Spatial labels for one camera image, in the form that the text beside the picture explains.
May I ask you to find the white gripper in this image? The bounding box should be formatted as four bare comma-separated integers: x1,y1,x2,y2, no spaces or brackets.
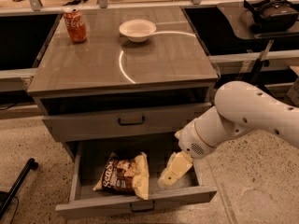
158,120,216,188

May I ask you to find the brown chip bag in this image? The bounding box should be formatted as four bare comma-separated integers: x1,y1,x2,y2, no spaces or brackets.
93,152,150,200

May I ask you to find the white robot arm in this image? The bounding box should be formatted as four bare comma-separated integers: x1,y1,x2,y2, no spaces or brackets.
158,81,299,188

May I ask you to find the closed upper drawer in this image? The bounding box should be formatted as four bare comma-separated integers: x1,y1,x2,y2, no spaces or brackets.
43,103,211,142

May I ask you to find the open lower drawer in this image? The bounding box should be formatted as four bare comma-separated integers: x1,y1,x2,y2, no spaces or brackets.
56,133,217,219

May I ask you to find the grey drawer cabinet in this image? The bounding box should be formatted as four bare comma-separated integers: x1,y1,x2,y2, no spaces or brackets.
28,7,219,156

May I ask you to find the black side table stand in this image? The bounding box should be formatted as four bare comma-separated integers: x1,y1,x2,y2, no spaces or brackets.
237,39,274,86

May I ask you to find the white bowl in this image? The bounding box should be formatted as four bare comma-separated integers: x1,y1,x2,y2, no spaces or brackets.
119,20,156,43

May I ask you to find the black VR headset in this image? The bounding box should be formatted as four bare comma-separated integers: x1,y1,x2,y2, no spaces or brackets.
243,0,299,32

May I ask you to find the black stand leg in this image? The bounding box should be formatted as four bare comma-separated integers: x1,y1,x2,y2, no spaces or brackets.
0,158,38,219

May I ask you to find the red cola can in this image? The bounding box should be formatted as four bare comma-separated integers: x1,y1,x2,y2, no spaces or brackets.
63,7,87,43

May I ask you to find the black lower drawer handle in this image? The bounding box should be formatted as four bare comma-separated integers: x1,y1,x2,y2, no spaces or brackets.
129,201,155,213

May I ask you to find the black drawer handle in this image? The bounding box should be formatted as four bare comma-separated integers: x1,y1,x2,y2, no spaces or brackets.
118,116,146,126
129,201,155,213

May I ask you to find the black upper drawer handle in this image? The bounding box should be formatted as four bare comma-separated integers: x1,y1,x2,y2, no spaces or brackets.
118,116,146,126

